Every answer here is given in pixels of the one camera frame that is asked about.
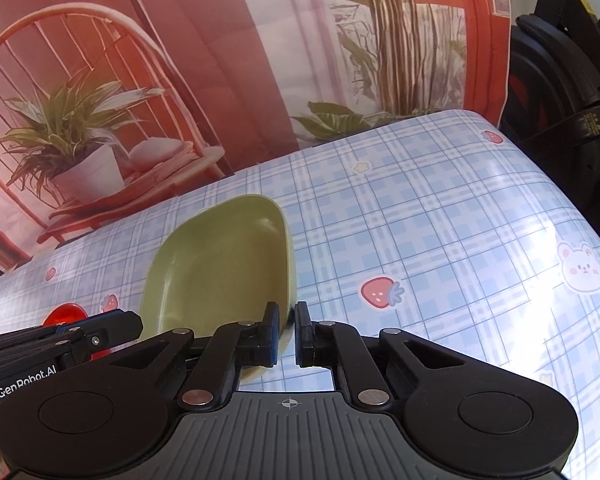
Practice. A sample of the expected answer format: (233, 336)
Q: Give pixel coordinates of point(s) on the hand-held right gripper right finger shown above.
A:
(300, 335)

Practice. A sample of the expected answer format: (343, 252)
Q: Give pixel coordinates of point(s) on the green plate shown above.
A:
(220, 275)

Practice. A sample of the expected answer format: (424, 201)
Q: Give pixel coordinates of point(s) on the red bowl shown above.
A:
(67, 316)

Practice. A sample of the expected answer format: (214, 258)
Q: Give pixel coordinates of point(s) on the blue plaid tablecloth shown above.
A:
(430, 240)

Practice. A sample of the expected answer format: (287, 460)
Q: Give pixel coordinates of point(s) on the black exercise bike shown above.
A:
(567, 80)

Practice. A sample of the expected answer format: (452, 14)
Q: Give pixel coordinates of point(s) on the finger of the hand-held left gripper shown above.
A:
(105, 327)

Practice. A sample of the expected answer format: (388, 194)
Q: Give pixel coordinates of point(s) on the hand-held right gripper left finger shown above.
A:
(273, 332)

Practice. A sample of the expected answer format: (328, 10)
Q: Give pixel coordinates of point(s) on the printed backdrop cloth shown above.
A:
(190, 75)

